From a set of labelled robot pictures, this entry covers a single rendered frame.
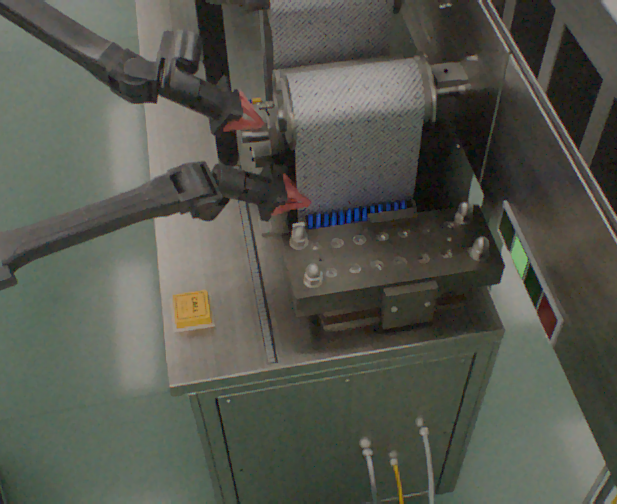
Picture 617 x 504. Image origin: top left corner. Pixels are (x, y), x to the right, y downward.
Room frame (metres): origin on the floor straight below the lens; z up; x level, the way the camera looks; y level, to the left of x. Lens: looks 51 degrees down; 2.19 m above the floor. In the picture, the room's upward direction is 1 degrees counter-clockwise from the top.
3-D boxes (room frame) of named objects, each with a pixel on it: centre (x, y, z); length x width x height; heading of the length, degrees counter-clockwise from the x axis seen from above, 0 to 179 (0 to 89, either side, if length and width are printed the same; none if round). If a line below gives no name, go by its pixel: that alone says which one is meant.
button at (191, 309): (0.91, 0.23, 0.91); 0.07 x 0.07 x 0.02; 10
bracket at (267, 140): (1.13, 0.08, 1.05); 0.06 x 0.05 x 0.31; 100
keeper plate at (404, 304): (0.87, -0.19, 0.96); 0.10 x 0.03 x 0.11; 100
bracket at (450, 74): (1.16, -0.26, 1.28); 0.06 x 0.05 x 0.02; 100
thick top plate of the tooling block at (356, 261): (0.95, -0.16, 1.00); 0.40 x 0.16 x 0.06; 100
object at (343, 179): (1.07, -0.10, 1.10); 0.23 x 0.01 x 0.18; 100
